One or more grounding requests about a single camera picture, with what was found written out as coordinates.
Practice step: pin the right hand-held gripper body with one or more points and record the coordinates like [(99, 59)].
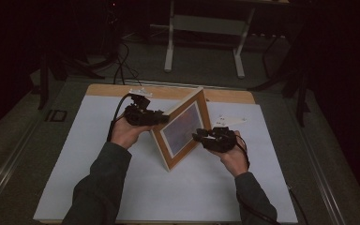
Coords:
[(222, 140)]

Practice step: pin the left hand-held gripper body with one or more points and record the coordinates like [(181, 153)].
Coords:
[(139, 115)]

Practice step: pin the wooden picture frame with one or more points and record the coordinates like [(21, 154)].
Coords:
[(181, 131)]

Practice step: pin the person's left hand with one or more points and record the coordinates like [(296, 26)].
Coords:
[(125, 132)]

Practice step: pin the person's right hand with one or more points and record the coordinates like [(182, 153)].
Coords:
[(236, 161)]

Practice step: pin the metal strip behind table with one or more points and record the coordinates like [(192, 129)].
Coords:
[(168, 84)]

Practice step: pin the white table sheet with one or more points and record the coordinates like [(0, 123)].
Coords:
[(200, 193)]

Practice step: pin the black metal stand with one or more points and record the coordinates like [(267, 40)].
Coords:
[(300, 100), (43, 84)]

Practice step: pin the dark power strip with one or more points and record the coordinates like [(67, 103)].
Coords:
[(267, 35)]

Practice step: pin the black floor bracket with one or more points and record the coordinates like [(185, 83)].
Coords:
[(56, 115)]

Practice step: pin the white metal desk frame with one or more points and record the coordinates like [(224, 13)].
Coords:
[(206, 25)]

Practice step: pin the metal floor rail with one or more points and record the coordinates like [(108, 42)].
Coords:
[(3, 184), (322, 175)]

